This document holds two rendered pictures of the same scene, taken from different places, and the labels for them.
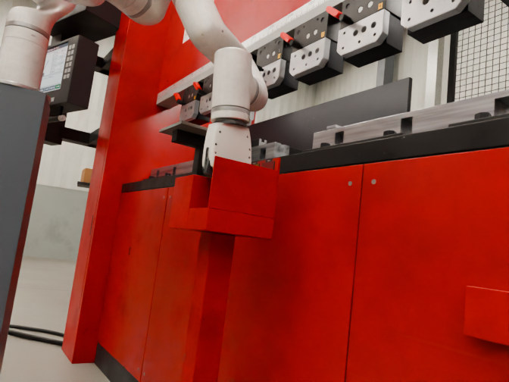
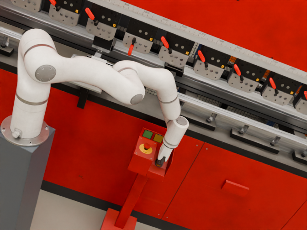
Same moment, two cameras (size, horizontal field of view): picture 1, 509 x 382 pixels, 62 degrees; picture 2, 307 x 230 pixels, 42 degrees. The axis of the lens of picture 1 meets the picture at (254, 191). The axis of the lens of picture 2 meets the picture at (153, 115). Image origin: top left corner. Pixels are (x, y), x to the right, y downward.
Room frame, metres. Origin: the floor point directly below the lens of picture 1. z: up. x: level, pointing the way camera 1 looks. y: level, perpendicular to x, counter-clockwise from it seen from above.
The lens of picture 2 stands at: (0.26, 1.58, 2.16)
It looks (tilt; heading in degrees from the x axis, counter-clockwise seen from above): 35 degrees down; 298
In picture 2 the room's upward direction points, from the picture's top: 24 degrees clockwise
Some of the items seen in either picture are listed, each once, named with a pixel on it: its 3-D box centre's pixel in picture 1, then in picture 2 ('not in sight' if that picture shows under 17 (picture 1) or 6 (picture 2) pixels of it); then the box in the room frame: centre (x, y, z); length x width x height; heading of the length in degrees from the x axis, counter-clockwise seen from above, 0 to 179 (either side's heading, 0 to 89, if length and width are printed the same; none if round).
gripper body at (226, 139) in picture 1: (228, 145); (166, 148); (0.90, 0.07, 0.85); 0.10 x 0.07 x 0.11; 122
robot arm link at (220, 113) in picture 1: (231, 117); (171, 140); (0.89, 0.07, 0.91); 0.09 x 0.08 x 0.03; 122
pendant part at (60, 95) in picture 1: (60, 78); not in sight; (2.22, 1.12, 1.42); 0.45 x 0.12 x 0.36; 53
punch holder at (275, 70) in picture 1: (276, 67); (140, 33); (1.36, -0.03, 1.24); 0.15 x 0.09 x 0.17; 34
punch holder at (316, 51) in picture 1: (317, 49); (176, 47); (1.19, -0.14, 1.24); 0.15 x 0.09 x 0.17; 34
